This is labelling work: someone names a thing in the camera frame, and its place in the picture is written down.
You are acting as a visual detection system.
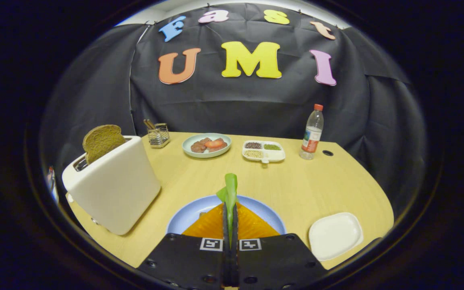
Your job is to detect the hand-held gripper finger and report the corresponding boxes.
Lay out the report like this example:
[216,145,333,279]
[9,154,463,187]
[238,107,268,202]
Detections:
[137,201,232,290]
[232,201,329,290]

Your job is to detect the green lettuce leaf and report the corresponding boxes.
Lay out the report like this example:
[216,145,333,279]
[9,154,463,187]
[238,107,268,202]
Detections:
[216,173,238,246]

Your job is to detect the brown bread slice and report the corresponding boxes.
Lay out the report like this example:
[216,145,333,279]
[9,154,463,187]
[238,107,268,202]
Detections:
[82,124,127,164]

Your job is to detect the blue round plate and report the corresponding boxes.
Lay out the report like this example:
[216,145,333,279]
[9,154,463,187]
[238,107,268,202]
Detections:
[166,195,287,235]

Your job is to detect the white square plate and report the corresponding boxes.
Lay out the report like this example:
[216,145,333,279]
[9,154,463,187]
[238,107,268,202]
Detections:
[308,212,364,261]

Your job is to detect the pale green round plate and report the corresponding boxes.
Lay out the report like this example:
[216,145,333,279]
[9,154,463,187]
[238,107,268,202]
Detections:
[182,133,232,158]

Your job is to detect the white divided condiment tray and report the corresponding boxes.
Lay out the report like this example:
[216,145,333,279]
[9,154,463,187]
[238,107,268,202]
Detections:
[242,140,286,164]

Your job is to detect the brown meat slice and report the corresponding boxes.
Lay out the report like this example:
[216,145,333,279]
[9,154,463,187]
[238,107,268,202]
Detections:
[191,138,212,153]

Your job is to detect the white toaster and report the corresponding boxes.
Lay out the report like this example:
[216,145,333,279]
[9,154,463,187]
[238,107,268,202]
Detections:
[62,135,162,236]

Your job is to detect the clear water bottle red cap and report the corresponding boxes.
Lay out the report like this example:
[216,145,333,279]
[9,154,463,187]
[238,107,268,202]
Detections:
[299,104,324,160]

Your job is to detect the black backdrop cloth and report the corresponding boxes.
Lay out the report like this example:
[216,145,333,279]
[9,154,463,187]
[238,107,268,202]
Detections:
[41,2,426,218]

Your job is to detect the wire utensil holder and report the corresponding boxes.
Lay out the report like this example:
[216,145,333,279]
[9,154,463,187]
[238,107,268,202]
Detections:
[147,123,171,149]

